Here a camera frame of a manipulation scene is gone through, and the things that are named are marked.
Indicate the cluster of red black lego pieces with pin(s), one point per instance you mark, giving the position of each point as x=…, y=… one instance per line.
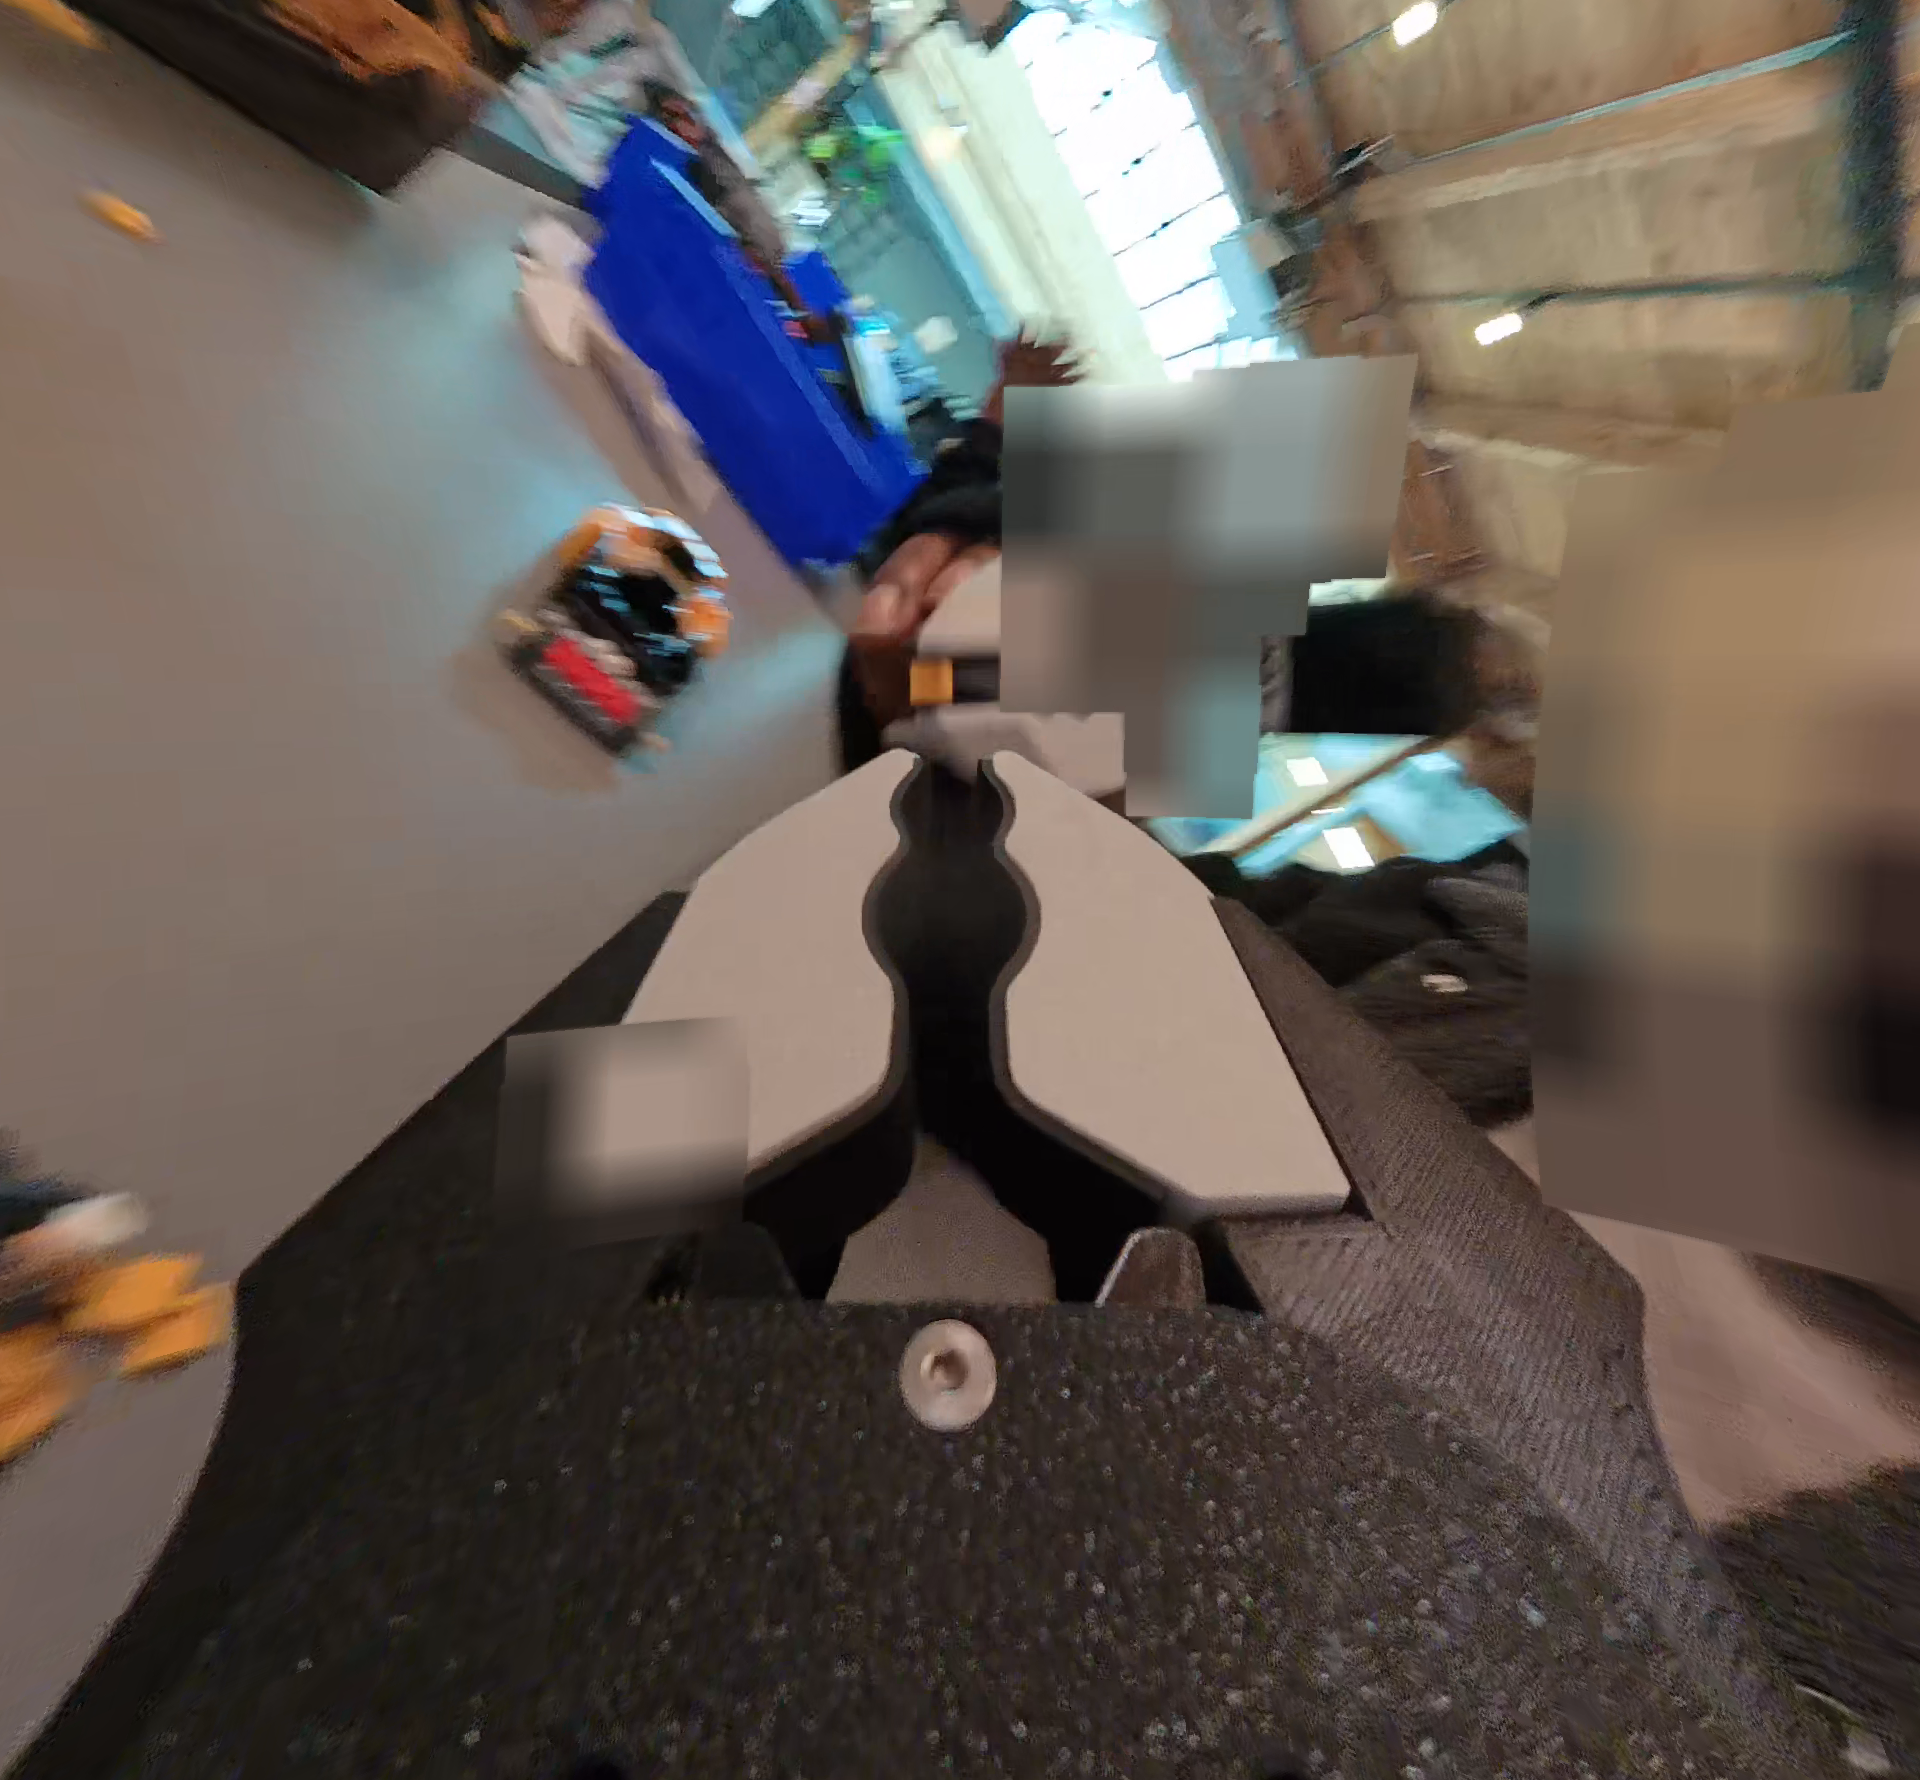
x=616, y=634

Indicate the black fleece garment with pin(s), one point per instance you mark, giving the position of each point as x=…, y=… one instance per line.
x=1831, y=1629

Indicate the person's right hand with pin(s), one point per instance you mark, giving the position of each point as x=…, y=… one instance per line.
x=896, y=594

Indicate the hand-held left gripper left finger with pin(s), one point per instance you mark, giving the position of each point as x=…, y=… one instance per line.
x=780, y=939

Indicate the blue plastic bin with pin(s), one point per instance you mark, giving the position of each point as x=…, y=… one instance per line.
x=719, y=325

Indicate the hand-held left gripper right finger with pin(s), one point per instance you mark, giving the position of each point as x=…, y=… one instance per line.
x=1155, y=1031

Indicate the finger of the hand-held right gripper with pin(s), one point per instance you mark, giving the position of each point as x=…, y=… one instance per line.
x=968, y=618
x=1048, y=737

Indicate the pile of orange black lego pieces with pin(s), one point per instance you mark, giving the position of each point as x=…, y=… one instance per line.
x=104, y=1315

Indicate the orange lego piece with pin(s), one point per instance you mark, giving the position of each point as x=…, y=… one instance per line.
x=933, y=683

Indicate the orange lego brick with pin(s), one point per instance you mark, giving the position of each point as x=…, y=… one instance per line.
x=121, y=212

